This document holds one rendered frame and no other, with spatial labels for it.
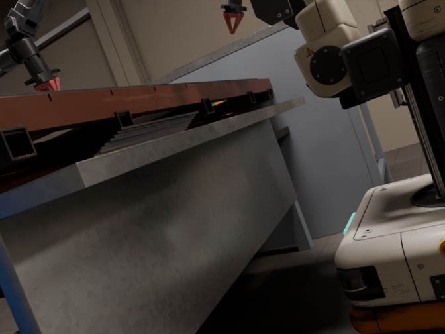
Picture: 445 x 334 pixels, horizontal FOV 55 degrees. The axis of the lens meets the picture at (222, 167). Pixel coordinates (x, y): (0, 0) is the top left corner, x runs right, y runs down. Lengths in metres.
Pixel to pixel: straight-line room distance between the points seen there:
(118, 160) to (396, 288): 0.78
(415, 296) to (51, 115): 0.88
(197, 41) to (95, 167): 4.02
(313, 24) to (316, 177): 1.04
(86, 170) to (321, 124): 1.66
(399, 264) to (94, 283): 0.70
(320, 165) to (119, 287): 1.51
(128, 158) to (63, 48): 5.07
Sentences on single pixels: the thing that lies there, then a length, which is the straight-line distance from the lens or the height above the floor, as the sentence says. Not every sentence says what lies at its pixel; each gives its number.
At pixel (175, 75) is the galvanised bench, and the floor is 1.03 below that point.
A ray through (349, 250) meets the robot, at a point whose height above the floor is 0.27.
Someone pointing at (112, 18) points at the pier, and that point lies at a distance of 4.90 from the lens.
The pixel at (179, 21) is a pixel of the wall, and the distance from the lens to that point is 4.62.
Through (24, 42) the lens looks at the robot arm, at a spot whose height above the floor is 1.10.
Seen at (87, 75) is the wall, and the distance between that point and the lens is 5.39.
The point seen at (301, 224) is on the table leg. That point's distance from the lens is 2.05.
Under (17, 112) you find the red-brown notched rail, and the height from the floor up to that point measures 0.80.
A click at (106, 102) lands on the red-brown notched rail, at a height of 0.80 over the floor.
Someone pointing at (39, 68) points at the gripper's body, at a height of 1.02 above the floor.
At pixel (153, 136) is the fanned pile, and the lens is 0.77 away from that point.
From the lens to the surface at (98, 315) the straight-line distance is 0.71.
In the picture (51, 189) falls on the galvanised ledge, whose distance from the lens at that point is 0.53.
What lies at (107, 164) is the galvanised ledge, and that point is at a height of 0.67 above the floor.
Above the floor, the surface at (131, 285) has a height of 0.47.
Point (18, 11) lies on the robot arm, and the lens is 1.44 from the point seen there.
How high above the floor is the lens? 0.65
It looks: 4 degrees down
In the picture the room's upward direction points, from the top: 21 degrees counter-clockwise
